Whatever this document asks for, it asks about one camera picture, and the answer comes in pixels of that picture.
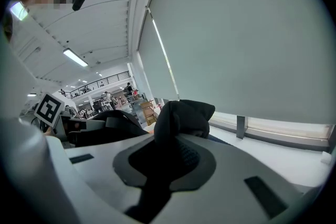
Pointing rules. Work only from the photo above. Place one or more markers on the grey roller blind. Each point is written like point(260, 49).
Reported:
point(236, 34)
point(157, 68)

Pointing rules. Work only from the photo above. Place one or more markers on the wooden shelf rack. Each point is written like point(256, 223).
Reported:
point(147, 107)

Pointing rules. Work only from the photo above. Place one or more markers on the black balcony railing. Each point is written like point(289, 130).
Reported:
point(99, 83)

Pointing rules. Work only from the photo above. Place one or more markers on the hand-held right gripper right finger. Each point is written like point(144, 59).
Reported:
point(236, 191)

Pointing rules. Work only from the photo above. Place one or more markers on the long ceiling light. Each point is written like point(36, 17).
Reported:
point(19, 11)
point(75, 57)

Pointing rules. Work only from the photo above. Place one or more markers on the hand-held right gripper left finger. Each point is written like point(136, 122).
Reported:
point(99, 165)

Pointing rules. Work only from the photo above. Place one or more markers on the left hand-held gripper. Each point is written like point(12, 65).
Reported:
point(48, 110)

